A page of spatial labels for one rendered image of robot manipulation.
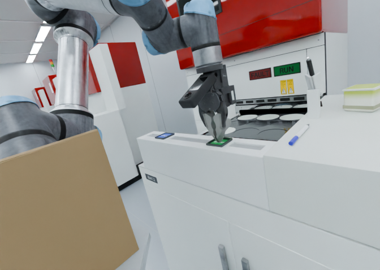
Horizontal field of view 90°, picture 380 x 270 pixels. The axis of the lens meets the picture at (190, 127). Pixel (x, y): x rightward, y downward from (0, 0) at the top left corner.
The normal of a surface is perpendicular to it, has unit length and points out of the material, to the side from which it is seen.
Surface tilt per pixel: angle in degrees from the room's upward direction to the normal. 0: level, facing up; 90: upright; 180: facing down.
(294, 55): 90
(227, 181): 90
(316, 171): 90
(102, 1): 119
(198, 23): 90
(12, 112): 42
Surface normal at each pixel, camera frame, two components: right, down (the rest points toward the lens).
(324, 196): -0.68, 0.32
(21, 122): 0.44, -0.74
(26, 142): 0.16, -0.88
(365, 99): -0.88, 0.29
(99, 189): 0.69, 0.04
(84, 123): 0.86, -0.26
